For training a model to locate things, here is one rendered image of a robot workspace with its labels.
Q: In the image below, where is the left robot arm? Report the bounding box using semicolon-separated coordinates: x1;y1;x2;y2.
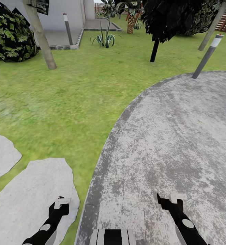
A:
22;198;72;245

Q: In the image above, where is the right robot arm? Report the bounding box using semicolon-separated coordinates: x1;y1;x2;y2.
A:
157;193;207;245

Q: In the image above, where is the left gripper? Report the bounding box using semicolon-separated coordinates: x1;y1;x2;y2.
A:
48;202;69;221

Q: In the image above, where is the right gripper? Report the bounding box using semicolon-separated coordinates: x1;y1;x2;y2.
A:
157;193;183;215

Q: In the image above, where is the robot trunk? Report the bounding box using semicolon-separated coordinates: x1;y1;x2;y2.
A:
89;229;136;245

